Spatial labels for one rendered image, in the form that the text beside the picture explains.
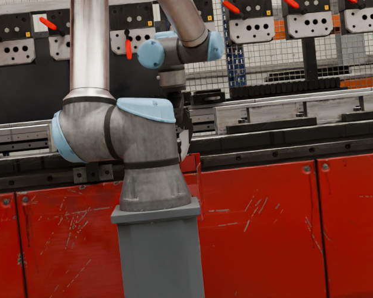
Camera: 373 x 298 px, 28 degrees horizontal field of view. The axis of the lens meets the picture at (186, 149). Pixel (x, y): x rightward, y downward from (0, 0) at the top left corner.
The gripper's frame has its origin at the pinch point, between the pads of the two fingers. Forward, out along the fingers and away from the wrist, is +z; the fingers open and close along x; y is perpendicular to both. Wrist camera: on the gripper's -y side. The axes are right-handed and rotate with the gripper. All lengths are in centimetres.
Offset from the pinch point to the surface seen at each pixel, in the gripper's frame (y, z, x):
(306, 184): 33, 18, -37
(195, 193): 3.1, 11.3, -2.8
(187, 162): 9.8, 3.4, -1.0
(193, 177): 27.5, 11.0, -1.0
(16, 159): 19, -2, 53
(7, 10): 34, -48, 54
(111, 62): 92, -27, 31
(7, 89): 84, -21, 73
